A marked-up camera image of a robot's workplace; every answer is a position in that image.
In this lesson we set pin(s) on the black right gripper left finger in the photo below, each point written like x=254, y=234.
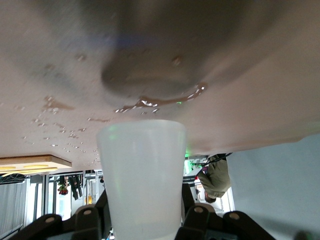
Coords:
x=85, y=220

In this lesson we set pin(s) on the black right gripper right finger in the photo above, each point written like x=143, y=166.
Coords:
x=200, y=220

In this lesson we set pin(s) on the person in olive shirt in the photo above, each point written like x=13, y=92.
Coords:
x=215, y=180

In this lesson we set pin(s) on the lemon slice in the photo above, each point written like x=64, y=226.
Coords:
x=7, y=168
x=36, y=166

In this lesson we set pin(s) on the yellow plastic knife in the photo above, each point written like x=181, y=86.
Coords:
x=30, y=172

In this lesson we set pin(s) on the brown table mat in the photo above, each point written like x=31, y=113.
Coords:
x=250, y=75

